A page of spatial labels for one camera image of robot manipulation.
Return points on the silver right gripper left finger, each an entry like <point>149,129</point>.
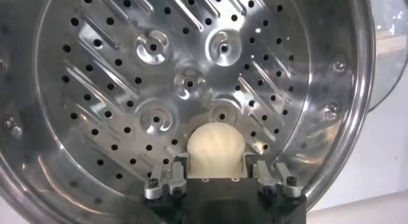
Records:
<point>169,180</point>

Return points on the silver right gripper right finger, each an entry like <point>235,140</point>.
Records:
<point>271,180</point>

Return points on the white steamed baozi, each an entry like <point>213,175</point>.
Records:
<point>215,148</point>

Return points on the stainless steel steamer basket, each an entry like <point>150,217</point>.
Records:
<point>111,85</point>

